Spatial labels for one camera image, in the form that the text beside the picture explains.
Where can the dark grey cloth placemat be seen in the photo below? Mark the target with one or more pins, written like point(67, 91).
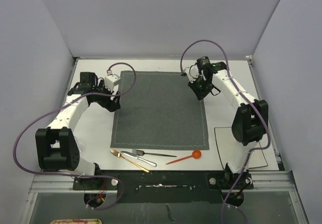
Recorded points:
point(160, 112)

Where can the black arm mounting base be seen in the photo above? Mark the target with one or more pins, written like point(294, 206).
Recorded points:
point(135, 186)

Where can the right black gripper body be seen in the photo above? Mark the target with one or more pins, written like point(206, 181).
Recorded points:
point(202, 88)

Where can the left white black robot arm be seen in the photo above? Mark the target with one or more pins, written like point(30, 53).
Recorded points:
point(57, 147)

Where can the floral tray edge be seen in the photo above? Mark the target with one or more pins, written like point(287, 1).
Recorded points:
point(77, 221)

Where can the dark handled silver fork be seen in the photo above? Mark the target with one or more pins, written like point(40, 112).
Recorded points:
point(142, 153)

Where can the silver table knife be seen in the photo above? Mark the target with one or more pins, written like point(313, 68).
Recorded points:
point(153, 164)

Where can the orange plastic spoon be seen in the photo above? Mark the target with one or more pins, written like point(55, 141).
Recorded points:
point(196, 154)

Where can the white square plate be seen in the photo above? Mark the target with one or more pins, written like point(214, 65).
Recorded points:
point(226, 144)

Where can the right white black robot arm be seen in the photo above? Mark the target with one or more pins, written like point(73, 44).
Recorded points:
point(251, 117)

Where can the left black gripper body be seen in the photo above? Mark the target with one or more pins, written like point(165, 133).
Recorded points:
point(105, 101)

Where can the gold fork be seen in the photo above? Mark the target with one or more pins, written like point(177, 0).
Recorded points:
point(119, 155)

